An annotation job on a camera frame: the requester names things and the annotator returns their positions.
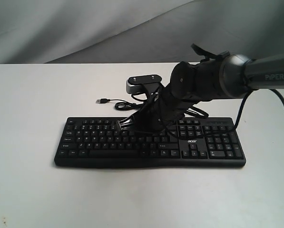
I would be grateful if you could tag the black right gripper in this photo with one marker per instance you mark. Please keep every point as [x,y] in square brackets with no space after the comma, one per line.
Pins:
[155,116]

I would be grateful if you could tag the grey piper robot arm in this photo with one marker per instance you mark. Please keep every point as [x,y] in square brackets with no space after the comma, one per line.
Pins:
[216,77]

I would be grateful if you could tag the black acer keyboard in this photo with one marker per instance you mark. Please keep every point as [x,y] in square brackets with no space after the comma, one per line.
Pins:
[95,142]

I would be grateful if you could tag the grey backdrop cloth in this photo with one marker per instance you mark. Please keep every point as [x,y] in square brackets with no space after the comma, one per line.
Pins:
[137,31]

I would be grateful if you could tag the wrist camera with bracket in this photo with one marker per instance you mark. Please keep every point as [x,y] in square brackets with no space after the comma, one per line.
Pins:
[143,84]

